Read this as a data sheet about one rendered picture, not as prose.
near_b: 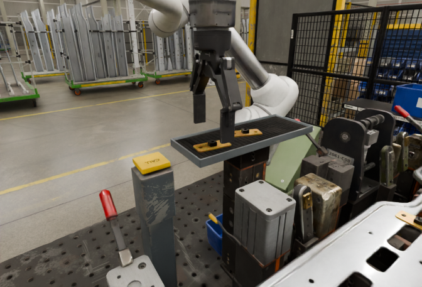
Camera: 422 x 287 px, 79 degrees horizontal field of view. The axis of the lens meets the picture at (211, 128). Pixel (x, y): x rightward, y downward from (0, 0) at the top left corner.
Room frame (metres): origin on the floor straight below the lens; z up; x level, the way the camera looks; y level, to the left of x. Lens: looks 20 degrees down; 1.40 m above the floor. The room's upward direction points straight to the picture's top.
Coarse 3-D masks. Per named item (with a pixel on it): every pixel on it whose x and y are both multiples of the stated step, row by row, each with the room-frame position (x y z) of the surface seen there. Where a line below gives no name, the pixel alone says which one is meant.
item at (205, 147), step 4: (212, 140) 0.55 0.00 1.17; (196, 144) 0.54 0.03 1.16; (200, 144) 0.54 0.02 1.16; (204, 144) 0.54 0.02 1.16; (208, 144) 0.54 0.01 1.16; (212, 144) 0.53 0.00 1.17; (216, 144) 0.54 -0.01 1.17; (220, 144) 0.54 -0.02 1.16; (224, 144) 0.54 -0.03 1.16; (228, 144) 0.54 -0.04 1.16; (196, 148) 0.52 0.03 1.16; (200, 148) 0.52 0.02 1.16; (204, 148) 0.52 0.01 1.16; (208, 148) 0.52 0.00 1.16; (212, 148) 0.52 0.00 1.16; (216, 148) 0.52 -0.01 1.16; (200, 152) 0.51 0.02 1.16
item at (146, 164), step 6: (144, 156) 0.49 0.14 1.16; (150, 156) 0.49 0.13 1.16; (156, 156) 0.49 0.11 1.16; (162, 156) 0.49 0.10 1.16; (138, 162) 0.46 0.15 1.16; (144, 162) 0.46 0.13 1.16; (150, 162) 0.46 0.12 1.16; (156, 162) 0.46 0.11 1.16; (162, 162) 0.46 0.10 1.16; (168, 162) 0.46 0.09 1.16; (138, 168) 0.45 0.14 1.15; (144, 168) 0.44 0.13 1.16; (150, 168) 0.44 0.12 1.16; (156, 168) 0.45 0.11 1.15; (162, 168) 0.45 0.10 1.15
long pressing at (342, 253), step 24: (360, 216) 0.49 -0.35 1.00; (384, 216) 0.49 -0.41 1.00; (336, 240) 0.42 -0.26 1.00; (360, 240) 0.42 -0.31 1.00; (384, 240) 0.42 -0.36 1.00; (288, 264) 0.36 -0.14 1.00; (312, 264) 0.36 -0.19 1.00; (336, 264) 0.36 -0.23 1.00; (360, 264) 0.36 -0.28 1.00; (408, 264) 0.36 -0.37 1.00
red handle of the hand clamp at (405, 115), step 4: (396, 108) 0.94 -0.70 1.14; (400, 108) 0.93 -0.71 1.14; (400, 112) 0.92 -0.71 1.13; (404, 112) 0.92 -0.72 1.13; (404, 116) 0.91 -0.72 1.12; (408, 116) 0.90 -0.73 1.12; (408, 120) 0.90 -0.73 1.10; (412, 120) 0.89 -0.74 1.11; (416, 124) 0.88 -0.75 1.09; (416, 128) 0.88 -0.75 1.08; (420, 128) 0.87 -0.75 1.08
